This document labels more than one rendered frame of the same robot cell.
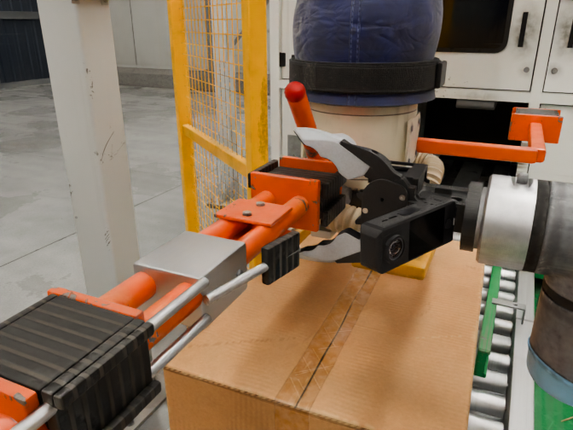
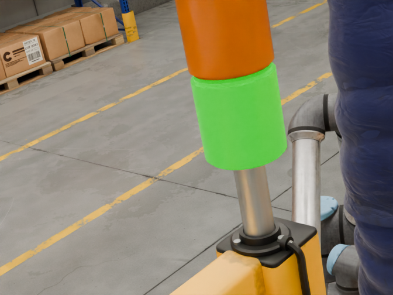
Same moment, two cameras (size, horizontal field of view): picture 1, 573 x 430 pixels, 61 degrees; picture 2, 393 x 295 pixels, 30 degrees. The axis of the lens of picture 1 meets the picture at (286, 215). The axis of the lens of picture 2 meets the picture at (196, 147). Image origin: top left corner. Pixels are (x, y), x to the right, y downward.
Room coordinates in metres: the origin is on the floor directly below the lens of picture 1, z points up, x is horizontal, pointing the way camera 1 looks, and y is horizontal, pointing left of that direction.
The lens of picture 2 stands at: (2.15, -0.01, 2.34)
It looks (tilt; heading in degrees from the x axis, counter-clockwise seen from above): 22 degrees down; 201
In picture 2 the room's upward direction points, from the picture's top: 11 degrees counter-clockwise
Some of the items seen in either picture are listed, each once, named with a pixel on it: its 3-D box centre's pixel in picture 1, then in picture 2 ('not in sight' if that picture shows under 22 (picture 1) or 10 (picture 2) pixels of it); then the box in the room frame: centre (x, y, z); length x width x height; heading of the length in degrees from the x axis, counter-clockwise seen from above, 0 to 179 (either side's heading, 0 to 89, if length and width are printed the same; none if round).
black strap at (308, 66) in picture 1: (365, 71); not in sight; (0.77, -0.12, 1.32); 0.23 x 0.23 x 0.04
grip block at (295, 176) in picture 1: (298, 191); not in sight; (0.55, -0.01, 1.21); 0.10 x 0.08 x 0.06; 66
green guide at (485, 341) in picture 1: (511, 244); not in sight; (1.71, -0.86, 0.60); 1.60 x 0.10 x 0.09; 155
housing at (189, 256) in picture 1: (193, 276); not in sight; (0.35, 0.08, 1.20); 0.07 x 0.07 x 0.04; 66
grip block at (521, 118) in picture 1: (534, 124); not in sight; (0.94, -0.48, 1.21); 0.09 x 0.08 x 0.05; 66
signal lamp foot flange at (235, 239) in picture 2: not in sight; (259, 234); (1.76, -0.13, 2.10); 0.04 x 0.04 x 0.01
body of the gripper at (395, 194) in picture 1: (419, 206); not in sight; (0.49, -0.14, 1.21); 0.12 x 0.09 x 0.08; 66
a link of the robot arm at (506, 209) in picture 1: (502, 217); not in sight; (0.45, -0.21, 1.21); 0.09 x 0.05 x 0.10; 156
